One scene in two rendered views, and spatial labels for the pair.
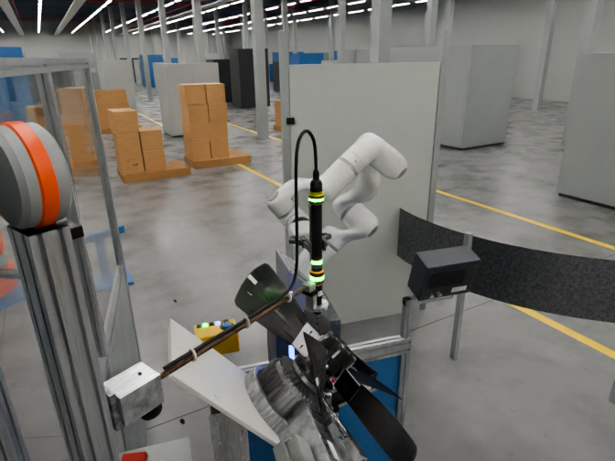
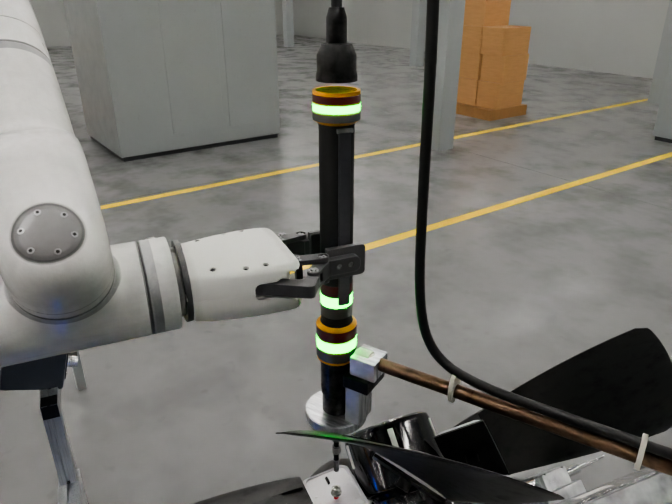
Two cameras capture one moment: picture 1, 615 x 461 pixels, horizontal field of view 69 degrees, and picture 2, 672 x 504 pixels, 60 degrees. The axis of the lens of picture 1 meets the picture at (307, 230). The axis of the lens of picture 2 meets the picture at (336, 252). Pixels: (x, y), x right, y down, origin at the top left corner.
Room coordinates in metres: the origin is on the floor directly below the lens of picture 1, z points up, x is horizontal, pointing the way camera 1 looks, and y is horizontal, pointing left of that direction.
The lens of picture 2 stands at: (1.29, 0.50, 1.77)
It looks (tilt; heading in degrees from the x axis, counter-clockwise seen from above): 25 degrees down; 263
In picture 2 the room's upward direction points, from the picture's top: straight up
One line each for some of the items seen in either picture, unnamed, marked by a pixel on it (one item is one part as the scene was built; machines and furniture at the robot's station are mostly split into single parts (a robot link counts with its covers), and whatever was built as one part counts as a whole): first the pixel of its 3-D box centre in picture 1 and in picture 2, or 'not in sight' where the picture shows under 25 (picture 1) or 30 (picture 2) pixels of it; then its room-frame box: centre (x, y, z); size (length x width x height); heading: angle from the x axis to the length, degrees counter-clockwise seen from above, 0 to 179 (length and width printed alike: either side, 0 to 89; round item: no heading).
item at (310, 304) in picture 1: (315, 294); (344, 383); (1.22, -0.02, 1.36); 0.09 x 0.07 x 0.10; 142
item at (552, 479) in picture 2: (355, 450); (547, 481); (0.89, -0.12, 1.08); 0.07 x 0.04 x 0.06; 27
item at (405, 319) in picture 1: (405, 317); (59, 441); (1.72, -0.43, 0.96); 0.03 x 0.03 x 0.20; 17
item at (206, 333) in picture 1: (216, 339); not in sight; (1.49, 0.36, 1.02); 0.16 x 0.10 x 0.11; 107
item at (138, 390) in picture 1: (130, 394); not in sight; (0.74, 0.36, 1.41); 0.10 x 0.07 x 0.08; 142
